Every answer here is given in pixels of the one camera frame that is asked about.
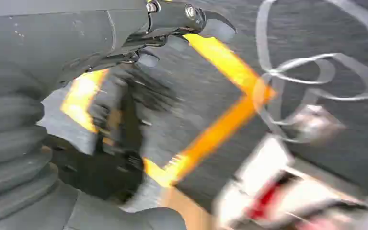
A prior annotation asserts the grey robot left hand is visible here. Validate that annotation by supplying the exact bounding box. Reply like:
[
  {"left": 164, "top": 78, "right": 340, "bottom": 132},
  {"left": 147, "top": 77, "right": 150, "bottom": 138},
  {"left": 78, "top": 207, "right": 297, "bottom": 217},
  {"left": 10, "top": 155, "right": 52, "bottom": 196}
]
[{"left": 0, "top": 0, "right": 236, "bottom": 230}]

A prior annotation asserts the yellow tape strip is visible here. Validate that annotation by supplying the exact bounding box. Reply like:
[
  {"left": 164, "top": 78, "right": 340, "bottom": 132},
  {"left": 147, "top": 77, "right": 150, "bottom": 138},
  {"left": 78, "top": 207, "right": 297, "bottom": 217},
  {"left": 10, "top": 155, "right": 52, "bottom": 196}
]
[
  {"left": 142, "top": 90, "right": 276, "bottom": 188},
  {"left": 60, "top": 68, "right": 110, "bottom": 134},
  {"left": 183, "top": 33, "right": 276, "bottom": 100}
]

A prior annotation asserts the ribbed grey left arm sleeve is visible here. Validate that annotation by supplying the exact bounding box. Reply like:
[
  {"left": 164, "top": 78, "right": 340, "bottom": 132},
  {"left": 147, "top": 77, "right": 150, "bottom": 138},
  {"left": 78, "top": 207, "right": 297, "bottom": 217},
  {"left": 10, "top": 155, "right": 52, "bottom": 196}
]
[{"left": 0, "top": 92, "right": 77, "bottom": 230}]

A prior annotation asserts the white plug adapter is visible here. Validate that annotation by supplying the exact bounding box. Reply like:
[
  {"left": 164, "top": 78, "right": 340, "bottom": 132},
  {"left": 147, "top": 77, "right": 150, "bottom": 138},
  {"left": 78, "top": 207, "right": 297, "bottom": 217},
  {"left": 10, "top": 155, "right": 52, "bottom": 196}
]
[{"left": 290, "top": 104, "right": 346, "bottom": 144}]

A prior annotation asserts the white power strip red switch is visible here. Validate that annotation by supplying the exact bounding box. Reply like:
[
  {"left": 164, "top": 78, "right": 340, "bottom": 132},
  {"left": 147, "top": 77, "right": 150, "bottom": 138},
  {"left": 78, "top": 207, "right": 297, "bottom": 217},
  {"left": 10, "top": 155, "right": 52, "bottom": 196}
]
[{"left": 214, "top": 135, "right": 368, "bottom": 230}]

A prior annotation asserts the white cable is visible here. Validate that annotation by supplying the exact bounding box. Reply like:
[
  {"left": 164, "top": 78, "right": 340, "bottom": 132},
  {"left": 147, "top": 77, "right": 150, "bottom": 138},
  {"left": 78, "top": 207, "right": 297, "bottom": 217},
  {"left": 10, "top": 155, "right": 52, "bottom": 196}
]
[{"left": 254, "top": 0, "right": 368, "bottom": 144}]

